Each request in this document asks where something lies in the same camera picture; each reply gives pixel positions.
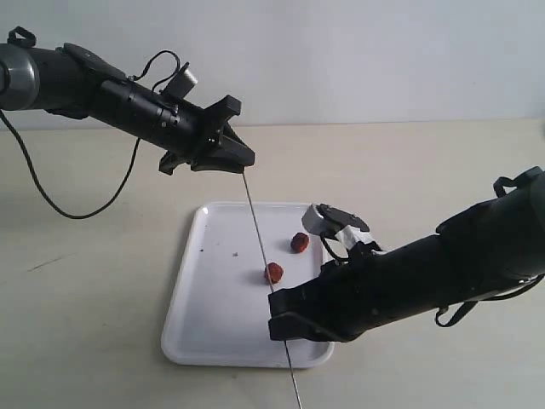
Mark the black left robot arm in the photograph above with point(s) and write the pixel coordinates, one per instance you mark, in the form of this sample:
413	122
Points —
73	82

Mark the white plastic tray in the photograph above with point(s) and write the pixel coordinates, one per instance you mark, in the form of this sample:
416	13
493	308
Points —
218	311

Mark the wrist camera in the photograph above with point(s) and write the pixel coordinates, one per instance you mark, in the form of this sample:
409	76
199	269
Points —
180	84
330	223

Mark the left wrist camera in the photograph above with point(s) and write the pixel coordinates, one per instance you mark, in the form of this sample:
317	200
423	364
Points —
180	84

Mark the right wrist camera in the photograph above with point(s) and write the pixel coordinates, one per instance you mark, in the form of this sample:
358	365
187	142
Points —
330	223

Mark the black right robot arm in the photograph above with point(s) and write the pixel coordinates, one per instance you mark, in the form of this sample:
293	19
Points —
492	251

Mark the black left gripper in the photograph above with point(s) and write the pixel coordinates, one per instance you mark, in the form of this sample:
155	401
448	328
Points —
204	139

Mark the thin metal skewer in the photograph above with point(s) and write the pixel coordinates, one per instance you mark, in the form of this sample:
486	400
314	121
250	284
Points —
271	288

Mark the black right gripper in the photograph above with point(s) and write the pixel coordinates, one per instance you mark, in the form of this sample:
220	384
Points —
342	303

